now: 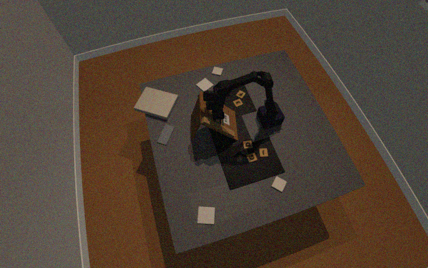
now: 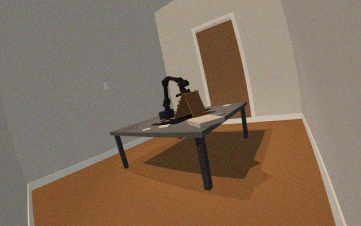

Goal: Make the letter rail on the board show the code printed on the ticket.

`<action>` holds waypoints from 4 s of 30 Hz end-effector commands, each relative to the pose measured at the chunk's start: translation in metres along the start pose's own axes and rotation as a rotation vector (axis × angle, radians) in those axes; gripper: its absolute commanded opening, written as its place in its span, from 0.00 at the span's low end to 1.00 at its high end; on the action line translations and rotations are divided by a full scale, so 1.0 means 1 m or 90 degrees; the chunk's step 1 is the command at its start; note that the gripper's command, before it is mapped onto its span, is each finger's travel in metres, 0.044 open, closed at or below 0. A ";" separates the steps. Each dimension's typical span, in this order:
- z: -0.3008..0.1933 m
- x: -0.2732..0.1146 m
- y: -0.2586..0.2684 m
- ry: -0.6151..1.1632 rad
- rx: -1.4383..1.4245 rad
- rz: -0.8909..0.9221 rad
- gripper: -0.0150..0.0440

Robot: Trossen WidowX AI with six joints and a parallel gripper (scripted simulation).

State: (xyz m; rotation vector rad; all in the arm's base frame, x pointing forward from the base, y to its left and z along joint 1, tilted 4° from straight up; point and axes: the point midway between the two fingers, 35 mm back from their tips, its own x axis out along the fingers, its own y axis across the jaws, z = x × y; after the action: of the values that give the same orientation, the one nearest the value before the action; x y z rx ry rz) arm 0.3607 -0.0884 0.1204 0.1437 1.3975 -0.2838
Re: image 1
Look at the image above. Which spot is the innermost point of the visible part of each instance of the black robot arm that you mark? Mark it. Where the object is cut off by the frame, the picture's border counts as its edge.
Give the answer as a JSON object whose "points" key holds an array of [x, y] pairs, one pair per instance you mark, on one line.
{"points": [[223, 88]]}

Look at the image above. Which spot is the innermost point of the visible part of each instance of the beige flat rectangular slab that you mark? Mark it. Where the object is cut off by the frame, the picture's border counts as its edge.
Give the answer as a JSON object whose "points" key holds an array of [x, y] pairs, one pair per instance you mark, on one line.
{"points": [[156, 103]]}

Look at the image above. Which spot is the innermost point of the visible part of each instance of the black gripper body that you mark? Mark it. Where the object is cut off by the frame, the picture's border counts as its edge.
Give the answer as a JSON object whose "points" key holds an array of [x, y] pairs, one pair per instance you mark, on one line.
{"points": [[219, 114]]}

